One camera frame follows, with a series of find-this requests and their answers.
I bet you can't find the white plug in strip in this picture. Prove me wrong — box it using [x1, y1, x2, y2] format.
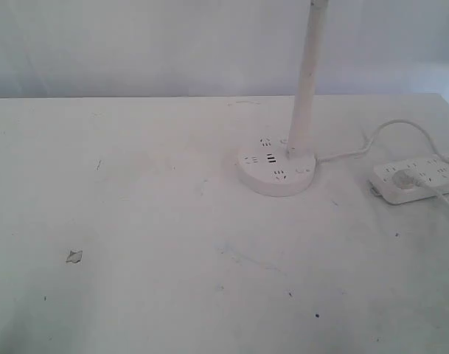
[391, 169, 422, 190]

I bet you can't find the white plug with cable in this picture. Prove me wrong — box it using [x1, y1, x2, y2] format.
[315, 119, 449, 165]

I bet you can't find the white desk lamp with sockets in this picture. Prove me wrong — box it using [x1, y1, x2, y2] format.
[236, 1, 329, 197]

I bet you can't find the small torn paper scrap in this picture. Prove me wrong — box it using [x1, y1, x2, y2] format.
[66, 250, 83, 264]

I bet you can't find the white power strip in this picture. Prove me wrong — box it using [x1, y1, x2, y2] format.
[369, 155, 449, 205]

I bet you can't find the white power strip cable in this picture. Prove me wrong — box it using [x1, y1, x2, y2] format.
[417, 182, 449, 221]

